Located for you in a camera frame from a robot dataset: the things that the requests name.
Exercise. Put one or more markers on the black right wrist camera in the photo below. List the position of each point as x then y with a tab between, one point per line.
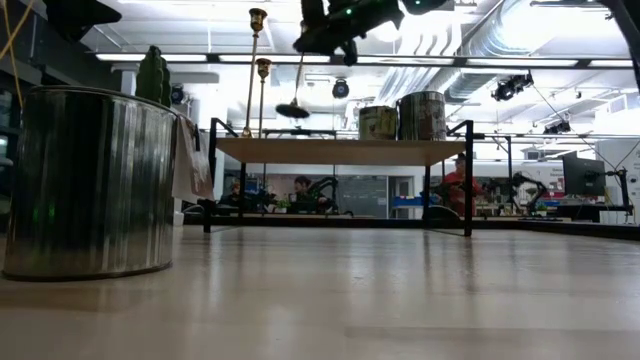
422	6

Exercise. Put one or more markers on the person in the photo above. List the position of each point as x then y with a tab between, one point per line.
457	187
302	190
232	192

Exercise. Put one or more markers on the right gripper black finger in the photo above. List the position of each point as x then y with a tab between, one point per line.
320	42
314	12

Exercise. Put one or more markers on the black table edge frame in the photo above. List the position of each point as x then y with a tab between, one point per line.
600	231

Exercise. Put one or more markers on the black desk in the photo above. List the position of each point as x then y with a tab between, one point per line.
590	210

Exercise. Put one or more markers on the large shiny metal can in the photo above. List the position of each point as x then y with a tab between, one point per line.
90	185

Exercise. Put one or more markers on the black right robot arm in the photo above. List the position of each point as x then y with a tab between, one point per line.
631	30

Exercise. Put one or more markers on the black ceiling spotlight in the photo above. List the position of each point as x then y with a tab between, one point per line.
177	94
340	88
510	89
557	127

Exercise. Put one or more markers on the large brass candlestick holder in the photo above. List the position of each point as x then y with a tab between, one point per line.
292	111

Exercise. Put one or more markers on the metal can with paper label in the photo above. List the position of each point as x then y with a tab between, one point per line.
377	122

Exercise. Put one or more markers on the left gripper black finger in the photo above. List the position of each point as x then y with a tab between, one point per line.
97	15
62	17

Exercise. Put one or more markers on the black computer monitor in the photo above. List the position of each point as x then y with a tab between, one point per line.
582	175

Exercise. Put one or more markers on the wooden shelf with black legs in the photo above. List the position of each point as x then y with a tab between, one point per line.
300	150

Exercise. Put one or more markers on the short brass candlestick holder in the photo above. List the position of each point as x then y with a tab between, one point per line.
263	67

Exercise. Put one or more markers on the small green potted plant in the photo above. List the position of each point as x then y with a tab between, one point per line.
283	204

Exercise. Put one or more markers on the white paper tag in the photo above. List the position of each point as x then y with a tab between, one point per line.
190	165

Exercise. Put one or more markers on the black background robot arm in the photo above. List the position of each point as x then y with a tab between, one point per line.
532	185
325	182

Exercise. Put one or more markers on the tall slim brass candlestick holder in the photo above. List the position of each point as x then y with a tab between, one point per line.
257	19

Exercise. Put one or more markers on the dark ribbed metal can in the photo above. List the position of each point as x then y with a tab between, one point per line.
422	117

